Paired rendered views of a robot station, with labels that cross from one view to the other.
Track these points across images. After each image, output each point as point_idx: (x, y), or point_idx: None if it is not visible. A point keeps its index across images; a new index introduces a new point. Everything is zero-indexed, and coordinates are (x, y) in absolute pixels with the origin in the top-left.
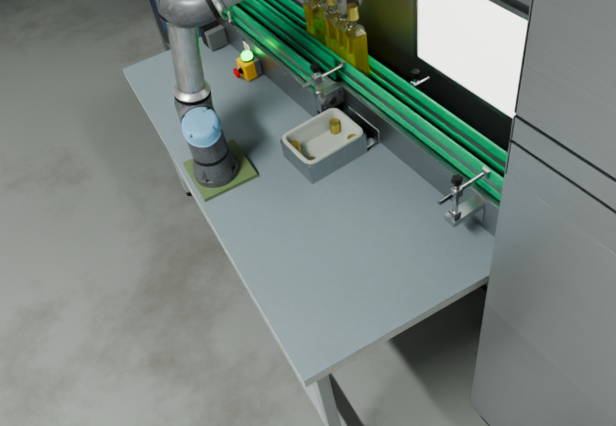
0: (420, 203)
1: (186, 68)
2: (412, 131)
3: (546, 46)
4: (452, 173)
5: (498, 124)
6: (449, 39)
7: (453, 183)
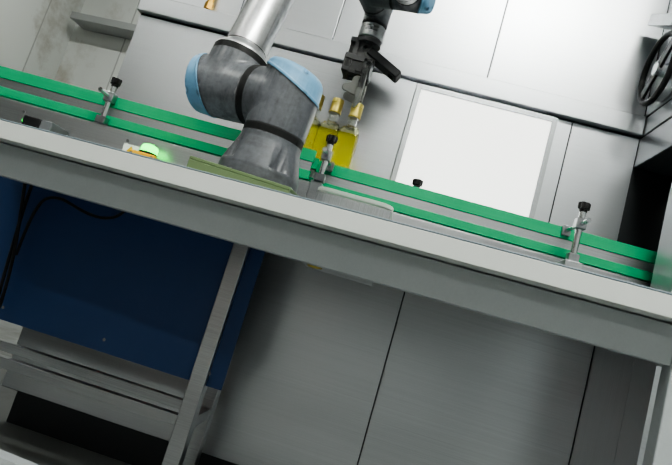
0: None
1: (280, 10)
2: (445, 222)
3: None
4: (519, 248)
5: None
6: (449, 156)
7: (585, 207)
